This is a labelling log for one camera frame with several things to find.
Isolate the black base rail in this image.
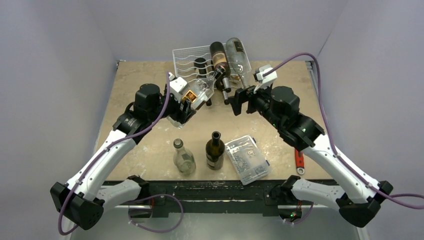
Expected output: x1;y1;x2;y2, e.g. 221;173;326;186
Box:
117;179;314;219

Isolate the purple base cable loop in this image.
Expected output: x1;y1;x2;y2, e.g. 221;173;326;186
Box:
128;193;184;234

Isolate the white wire wine rack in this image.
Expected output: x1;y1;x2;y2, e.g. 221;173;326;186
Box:
172;43;252;86

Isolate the dark bottle lying in rack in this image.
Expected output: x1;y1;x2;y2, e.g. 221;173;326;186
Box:
215;77;231;105

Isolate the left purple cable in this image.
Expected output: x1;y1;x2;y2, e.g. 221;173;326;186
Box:
57;71;172;237

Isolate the dark brown wine bottle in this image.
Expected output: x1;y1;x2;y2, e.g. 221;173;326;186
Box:
205;131;225;171

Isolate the olive green wine bottle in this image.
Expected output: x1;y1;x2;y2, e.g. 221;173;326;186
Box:
209;41;231;93

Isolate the red handled adjustable wrench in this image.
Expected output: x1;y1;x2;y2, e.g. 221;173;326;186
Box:
294;149;305;175

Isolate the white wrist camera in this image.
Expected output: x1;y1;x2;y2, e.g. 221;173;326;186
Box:
253;64;278;94
167;72;190;103

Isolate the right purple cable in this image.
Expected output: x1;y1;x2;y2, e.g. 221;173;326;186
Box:
263;52;424;210

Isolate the small clear bottle in rack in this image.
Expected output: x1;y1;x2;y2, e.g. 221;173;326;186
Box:
231;74;250;89

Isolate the square clear liquor bottle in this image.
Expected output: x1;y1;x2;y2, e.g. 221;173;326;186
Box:
170;71;216;129

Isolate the short clear glass bottle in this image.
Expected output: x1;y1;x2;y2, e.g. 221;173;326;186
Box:
173;138;196;176

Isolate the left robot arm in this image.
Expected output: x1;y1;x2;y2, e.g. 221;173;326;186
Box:
50;83;196;236

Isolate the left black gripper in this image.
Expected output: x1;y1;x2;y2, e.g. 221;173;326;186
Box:
148;88;195;123

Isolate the clear glass wine bottle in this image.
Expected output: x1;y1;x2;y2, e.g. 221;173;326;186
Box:
225;37;252;81

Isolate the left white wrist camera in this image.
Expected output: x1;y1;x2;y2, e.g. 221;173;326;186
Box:
167;72;190;103

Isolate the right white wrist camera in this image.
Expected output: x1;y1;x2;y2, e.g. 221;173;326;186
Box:
253;64;278;94

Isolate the dark green wine bottle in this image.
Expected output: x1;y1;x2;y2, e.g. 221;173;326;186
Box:
193;57;214;110

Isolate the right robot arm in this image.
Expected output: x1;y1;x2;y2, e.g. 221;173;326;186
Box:
228;86;393;228

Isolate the clear plastic screw box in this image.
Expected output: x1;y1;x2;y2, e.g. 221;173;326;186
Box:
225;135;272;186

